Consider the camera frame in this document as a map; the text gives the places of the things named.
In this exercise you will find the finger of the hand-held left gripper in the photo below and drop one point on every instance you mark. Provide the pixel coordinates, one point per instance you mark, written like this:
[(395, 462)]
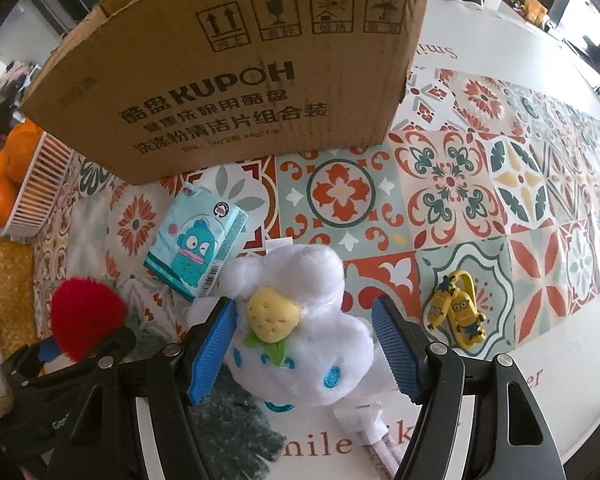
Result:
[(115, 341), (45, 351)]

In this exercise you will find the red fluffy plush ball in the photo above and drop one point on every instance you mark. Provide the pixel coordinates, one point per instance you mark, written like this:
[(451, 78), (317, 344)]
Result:
[(85, 310)]

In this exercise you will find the white slatted fruit basket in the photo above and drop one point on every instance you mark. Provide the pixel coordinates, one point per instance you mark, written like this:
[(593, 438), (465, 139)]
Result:
[(35, 190)]

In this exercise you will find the brown cardboard box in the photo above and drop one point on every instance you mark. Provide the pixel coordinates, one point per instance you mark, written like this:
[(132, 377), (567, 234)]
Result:
[(230, 60)]

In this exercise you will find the yellow woven tissue box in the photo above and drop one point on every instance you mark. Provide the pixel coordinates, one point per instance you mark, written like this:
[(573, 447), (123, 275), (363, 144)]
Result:
[(10, 285)]

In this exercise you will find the white plush toy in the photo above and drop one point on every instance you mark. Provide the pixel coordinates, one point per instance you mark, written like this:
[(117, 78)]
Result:
[(310, 350)]

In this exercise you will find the teal cartoon tissue pack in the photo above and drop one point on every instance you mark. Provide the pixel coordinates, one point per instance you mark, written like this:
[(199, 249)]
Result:
[(195, 245)]

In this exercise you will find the dark green fuzzy cloth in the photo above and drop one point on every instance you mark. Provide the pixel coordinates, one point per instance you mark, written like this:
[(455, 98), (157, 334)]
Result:
[(235, 425)]

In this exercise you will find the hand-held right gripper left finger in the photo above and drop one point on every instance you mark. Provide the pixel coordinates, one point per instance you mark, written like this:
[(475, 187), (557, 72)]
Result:
[(211, 352)]

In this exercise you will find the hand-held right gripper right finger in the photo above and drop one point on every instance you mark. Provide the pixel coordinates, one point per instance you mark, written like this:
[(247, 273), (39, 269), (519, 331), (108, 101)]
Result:
[(396, 350)]

